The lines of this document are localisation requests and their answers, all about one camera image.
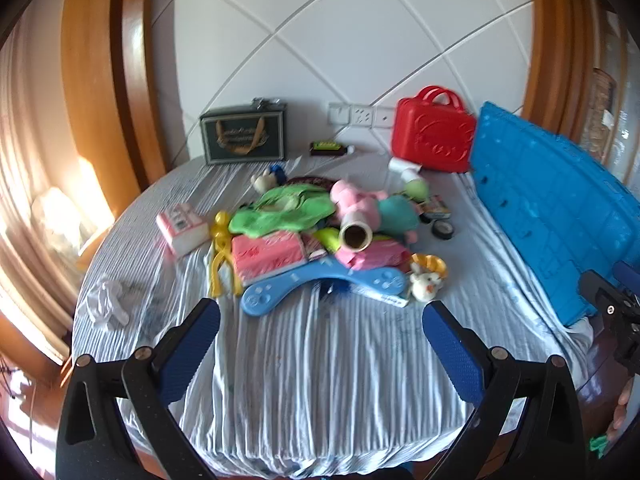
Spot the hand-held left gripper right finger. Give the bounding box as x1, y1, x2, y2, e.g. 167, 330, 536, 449
422, 301, 586, 480

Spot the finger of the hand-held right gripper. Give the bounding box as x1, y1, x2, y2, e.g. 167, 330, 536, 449
578, 269, 640, 317

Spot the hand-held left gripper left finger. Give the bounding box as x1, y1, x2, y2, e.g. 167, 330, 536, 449
55, 298, 221, 480

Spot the white yellow duck plush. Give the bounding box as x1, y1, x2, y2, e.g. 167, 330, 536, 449
409, 254, 448, 304

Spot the white pink small tissue pack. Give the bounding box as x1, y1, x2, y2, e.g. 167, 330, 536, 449
156, 203, 210, 259

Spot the pink flower tissue pack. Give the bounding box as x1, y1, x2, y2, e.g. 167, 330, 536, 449
231, 232, 307, 286

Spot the blue folding storage box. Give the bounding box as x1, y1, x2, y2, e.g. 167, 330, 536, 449
469, 101, 635, 330

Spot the pink pig plush blue body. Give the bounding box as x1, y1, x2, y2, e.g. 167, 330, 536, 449
376, 194, 422, 247

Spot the blue boomerang shaped toy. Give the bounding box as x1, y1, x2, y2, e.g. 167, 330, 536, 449
240, 264, 407, 317

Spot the brown tape roll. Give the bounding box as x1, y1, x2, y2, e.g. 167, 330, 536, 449
338, 210, 374, 254

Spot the green plush bag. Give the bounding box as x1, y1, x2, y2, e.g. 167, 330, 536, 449
229, 184, 337, 239

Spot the lime green frog plush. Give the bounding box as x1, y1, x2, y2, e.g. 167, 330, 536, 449
312, 227, 342, 254

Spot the pink pig plush orange dress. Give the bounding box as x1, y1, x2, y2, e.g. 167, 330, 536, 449
330, 179, 388, 226

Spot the white plastic bottle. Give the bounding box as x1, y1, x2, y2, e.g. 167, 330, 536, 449
388, 157, 424, 182

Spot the person's right hand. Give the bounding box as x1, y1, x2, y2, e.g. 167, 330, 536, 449
614, 377, 637, 433

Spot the white crumpled plastic bag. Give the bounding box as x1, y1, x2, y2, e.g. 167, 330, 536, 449
86, 280, 132, 332

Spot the pink soft pack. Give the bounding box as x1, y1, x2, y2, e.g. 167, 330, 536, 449
334, 237, 409, 272

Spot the small colourful box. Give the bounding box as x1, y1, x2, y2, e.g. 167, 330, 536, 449
419, 195, 452, 221

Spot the brown patterned rolled carpet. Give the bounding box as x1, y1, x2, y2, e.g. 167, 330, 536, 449
582, 66, 617, 161

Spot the dark green gift box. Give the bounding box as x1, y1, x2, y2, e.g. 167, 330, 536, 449
200, 97, 289, 166

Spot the red plastic carry case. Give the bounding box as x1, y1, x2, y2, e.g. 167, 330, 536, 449
390, 85, 477, 174

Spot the white wall socket panel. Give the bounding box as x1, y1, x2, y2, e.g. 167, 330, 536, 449
327, 102, 396, 129

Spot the wooden pillar frame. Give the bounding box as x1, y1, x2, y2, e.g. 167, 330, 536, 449
60, 0, 175, 198
520, 0, 587, 136

